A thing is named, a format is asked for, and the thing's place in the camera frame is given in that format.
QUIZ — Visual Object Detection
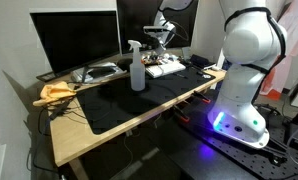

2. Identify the black pen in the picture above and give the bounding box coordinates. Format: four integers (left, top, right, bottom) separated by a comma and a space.
173, 72, 189, 80

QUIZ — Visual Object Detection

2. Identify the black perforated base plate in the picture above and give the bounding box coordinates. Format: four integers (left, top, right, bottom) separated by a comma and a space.
185, 99, 298, 180

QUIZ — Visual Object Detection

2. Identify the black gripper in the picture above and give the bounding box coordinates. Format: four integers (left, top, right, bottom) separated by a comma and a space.
150, 32, 167, 57

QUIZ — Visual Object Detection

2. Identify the white keyboard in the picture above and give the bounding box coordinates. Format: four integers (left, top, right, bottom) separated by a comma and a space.
144, 60, 187, 79

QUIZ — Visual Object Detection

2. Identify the white spray bottle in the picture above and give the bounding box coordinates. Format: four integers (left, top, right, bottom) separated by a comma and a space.
127, 39, 146, 92

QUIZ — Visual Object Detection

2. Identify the wide black computer monitor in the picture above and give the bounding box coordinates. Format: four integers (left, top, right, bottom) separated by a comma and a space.
116, 0, 200, 54

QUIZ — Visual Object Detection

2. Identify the white paper stack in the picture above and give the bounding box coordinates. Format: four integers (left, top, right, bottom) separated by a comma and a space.
70, 61, 128, 84

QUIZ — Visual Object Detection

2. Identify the orange cloth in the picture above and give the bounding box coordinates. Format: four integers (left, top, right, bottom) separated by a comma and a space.
32, 80, 77, 108

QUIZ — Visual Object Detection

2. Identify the black desk mat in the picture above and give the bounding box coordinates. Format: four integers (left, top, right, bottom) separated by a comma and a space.
76, 65, 217, 135

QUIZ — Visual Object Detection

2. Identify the small black computer monitor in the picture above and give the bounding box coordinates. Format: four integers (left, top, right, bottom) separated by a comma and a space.
29, 9, 122, 76

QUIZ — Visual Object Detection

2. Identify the black cable bundle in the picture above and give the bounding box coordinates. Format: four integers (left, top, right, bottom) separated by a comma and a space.
37, 99, 87, 138

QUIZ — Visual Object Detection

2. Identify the orange handled clamp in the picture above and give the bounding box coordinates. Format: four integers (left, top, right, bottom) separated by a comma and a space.
173, 104, 191, 123
192, 90, 212, 104

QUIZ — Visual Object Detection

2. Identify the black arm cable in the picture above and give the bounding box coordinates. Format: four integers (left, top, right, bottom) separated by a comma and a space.
223, 7, 288, 75

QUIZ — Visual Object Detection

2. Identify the orange pink fabric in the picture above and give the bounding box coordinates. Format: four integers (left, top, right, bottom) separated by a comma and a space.
259, 6, 298, 101

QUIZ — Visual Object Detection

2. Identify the white crumpled tissue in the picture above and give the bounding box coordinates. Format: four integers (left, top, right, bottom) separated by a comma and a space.
162, 53, 180, 63

